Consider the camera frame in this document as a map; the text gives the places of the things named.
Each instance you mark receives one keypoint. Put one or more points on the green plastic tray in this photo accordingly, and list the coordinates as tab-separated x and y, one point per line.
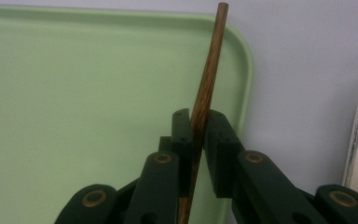
74	109

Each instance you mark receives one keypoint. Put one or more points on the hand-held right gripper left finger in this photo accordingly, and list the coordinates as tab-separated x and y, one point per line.
183	149

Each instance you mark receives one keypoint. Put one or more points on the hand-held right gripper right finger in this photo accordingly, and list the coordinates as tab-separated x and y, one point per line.
222	155

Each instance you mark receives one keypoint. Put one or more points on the brown wooden chopstick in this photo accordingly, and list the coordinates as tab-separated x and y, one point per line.
209	77

